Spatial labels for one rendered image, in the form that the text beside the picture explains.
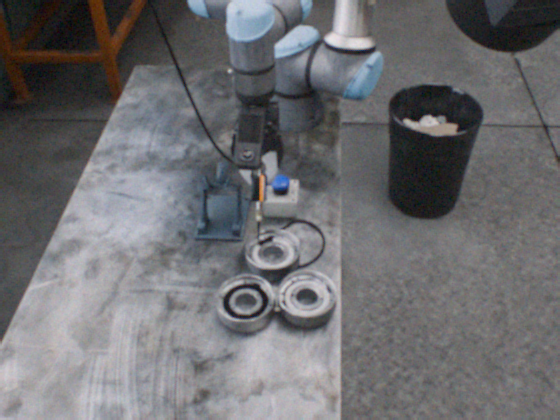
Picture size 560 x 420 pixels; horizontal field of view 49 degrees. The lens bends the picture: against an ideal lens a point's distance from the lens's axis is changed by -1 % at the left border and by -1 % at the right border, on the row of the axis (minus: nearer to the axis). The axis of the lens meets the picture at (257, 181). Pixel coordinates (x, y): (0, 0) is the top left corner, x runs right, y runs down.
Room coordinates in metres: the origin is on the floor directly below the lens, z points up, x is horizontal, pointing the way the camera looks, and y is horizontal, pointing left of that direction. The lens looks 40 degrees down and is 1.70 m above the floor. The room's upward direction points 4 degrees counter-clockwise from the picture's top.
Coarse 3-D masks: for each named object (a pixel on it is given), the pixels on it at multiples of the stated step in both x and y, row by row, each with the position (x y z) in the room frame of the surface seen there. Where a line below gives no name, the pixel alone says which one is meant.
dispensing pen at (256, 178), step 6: (258, 174) 0.91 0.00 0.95; (252, 180) 0.89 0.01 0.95; (258, 180) 0.89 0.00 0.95; (252, 186) 0.89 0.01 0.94; (258, 186) 0.88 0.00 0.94; (252, 192) 0.88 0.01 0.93; (258, 192) 0.88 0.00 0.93; (252, 198) 0.87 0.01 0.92; (258, 198) 0.87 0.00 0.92; (258, 204) 0.88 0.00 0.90; (258, 210) 0.87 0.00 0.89; (258, 216) 0.86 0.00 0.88; (258, 222) 0.86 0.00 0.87; (258, 228) 0.85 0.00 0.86; (258, 234) 0.85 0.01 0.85; (258, 240) 0.84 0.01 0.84
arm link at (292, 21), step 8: (272, 0) 0.97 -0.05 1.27; (280, 0) 0.98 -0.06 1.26; (288, 0) 0.98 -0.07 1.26; (296, 0) 0.99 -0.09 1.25; (304, 0) 1.01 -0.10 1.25; (280, 8) 0.96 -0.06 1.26; (288, 8) 0.97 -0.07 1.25; (296, 8) 0.98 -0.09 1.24; (304, 8) 1.00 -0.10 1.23; (288, 16) 0.96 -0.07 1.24; (296, 16) 0.98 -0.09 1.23; (304, 16) 1.00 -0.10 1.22; (288, 24) 0.95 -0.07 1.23; (296, 24) 0.98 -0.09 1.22; (288, 32) 0.96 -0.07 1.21
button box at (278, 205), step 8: (296, 184) 0.99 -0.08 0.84; (272, 192) 0.97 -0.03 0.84; (280, 192) 0.96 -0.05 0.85; (288, 192) 0.97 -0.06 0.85; (296, 192) 0.96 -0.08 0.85; (272, 200) 0.94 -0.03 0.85; (280, 200) 0.94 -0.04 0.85; (288, 200) 0.94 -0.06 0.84; (296, 200) 0.94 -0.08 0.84; (264, 208) 0.94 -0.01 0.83; (272, 208) 0.94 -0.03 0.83; (280, 208) 0.94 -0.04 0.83; (288, 208) 0.94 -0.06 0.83; (296, 208) 0.93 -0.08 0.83; (264, 216) 0.94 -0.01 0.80; (272, 216) 0.94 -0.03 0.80; (280, 216) 0.94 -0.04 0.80; (288, 216) 0.94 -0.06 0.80; (296, 216) 0.93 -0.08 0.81
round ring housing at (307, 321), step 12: (288, 276) 0.74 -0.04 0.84; (300, 276) 0.75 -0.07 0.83; (312, 276) 0.75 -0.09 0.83; (324, 276) 0.74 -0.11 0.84; (300, 288) 0.72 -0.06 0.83; (312, 288) 0.72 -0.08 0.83; (336, 288) 0.71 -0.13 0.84; (336, 300) 0.68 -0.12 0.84; (288, 312) 0.66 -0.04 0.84; (324, 312) 0.66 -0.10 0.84; (300, 324) 0.65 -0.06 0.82; (312, 324) 0.65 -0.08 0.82
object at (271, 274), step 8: (264, 232) 0.86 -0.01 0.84; (272, 232) 0.86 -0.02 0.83; (280, 232) 0.86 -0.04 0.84; (288, 232) 0.85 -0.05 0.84; (248, 240) 0.84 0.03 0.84; (256, 240) 0.85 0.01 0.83; (288, 240) 0.84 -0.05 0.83; (296, 240) 0.83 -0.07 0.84; (248, 248) 0.83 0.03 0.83; (264, 248) 0.83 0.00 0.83; (272, 248) 0.83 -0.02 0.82; (280, 248) 0.83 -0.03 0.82; (296, 248) 0.82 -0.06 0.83; (248, 256) 0.80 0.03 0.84; (264, 256) 0.82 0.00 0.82; (280, 256) 0.83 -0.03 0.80; (288, 256) 0.81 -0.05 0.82; (296, 256) 0.79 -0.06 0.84; (248, 264) 0.79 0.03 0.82; (256, 264) 0.78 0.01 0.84; (272, 264) 0.79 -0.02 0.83; (288, 264) 0.77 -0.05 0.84; (296, 264) 0.78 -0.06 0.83; (256, 272) 0.78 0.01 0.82; (264, 272) 0.77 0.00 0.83; (272, 272) 0.76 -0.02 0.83; (280, 272) 0.76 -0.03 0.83; (288, 272) 0.77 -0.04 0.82; (272, 280) 0.77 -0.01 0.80
